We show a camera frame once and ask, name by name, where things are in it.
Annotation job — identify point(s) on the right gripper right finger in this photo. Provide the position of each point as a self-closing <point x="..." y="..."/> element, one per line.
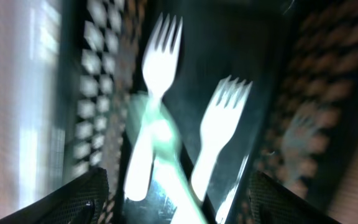
<point x="272" y="203"/>

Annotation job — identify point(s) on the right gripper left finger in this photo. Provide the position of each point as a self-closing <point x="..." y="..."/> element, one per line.
<point x="79" y="201"/>

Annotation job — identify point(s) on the white plastic fork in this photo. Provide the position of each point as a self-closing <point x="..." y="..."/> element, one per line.
<point x="217" y="127"/>
<point x="156" y="142"/>
<point x="159" y="66"/>

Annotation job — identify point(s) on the black plastic perforated basket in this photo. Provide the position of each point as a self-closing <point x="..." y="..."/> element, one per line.
<point x="301" y="56"/>

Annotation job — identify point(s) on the clear plastic perforated basket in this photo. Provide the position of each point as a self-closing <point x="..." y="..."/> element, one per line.
<point x="31" y="157"/>

